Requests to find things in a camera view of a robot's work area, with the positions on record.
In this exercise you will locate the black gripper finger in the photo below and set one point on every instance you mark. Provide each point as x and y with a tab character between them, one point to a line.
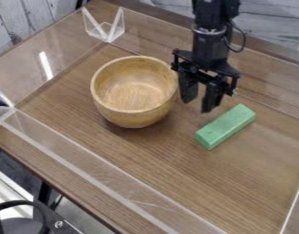
214	94
187	82

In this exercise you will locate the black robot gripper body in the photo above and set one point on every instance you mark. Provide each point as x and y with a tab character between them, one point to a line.
207	60

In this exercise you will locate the green rectangular block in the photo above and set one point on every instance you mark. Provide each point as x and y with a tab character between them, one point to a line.
225	126

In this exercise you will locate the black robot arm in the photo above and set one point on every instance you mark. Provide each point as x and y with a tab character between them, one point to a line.
214	14

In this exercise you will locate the light wooden bowl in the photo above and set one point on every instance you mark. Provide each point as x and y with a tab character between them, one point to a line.
134	91

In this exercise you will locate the clear acrylic front barrier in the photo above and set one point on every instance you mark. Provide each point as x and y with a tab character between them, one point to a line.
130	206

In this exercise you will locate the black table leg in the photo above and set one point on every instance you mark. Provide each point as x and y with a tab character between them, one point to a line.
44	193

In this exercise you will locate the clear acrylic corner bracket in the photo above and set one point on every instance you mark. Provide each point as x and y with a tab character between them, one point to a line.
103	31

